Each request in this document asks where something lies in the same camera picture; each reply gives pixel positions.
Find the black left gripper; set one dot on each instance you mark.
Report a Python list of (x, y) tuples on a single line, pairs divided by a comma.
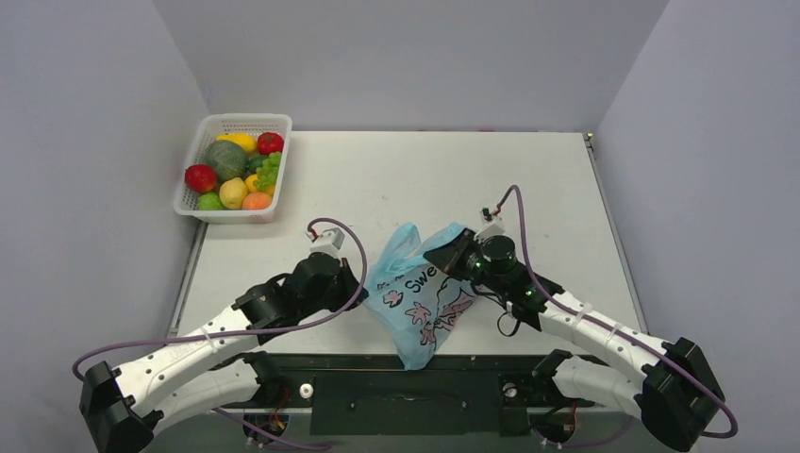
[(350, 287)]

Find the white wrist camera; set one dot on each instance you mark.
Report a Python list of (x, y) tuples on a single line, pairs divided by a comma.
[(492, 224), (328, 242)]

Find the red fake tomato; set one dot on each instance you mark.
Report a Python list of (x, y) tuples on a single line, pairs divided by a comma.
[(269, 143)]

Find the green fake melon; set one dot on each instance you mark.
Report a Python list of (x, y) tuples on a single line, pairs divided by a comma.
[(227, 159)]

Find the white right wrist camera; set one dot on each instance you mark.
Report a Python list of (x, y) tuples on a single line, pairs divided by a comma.
[(492, 224)]

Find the orange fake peach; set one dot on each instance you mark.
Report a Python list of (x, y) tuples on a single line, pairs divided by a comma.
[(257, 201)]

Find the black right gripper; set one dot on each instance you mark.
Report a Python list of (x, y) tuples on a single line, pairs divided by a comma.
[(458, 254)]

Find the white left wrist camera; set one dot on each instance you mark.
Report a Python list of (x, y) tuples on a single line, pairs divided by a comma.
[(328, 242)]

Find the red fake apple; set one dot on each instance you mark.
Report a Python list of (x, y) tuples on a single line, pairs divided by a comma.
[(200, 178)]

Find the green fake grapes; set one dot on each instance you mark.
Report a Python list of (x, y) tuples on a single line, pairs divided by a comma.
[(268, 171)]

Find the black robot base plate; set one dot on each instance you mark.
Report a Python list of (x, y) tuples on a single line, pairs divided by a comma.
[(374, 395)]

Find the yellow fake lemon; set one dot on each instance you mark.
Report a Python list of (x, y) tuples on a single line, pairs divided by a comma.
[(232, 193)]

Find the green fake lime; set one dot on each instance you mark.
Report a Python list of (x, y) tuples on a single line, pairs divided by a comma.
[(209, 201)]

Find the light blue printed plastic bag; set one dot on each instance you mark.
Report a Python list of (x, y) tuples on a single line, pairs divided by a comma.
[(414, 301)]

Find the dark green fake avocado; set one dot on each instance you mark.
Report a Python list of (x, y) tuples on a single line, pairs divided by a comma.
[(255, 163)]

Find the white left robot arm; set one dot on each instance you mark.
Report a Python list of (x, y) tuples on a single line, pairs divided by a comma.
[(125, 406)]

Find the white plastic basket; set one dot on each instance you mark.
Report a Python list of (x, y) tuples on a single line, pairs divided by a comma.
[(253, 124)]

